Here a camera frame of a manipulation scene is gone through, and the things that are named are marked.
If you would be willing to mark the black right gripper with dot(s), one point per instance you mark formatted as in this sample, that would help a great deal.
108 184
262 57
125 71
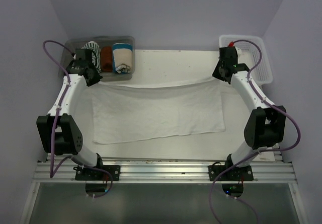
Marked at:
216 73

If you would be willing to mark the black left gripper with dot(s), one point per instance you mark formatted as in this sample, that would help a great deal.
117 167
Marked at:
96 78

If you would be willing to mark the green white striped towel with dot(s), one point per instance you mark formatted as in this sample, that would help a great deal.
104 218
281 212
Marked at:
95 50

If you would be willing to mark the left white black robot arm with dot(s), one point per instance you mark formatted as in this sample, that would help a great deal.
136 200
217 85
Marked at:
59 132

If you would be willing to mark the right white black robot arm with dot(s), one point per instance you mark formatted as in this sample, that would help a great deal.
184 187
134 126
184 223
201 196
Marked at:
265 125

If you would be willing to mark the clear grey plastic bin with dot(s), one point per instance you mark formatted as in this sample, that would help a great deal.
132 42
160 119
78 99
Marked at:
72 44

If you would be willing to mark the white plastic basket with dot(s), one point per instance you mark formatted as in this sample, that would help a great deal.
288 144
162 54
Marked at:
249 54

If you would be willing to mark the brown rolled towel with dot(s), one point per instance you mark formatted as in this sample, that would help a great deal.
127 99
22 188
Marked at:
106 59

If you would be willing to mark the beige teal rolled towel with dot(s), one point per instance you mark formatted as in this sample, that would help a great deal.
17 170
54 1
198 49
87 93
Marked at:
122 54

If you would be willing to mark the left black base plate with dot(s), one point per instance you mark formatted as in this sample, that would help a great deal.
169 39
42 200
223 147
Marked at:
104 173

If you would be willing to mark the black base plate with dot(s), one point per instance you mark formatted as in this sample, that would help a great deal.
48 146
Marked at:
104 173
219 172

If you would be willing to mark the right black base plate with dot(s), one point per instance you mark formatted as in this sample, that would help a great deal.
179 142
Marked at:
219 172

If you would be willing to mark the aluminium mounting rail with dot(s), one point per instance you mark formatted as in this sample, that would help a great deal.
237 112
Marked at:
172 172

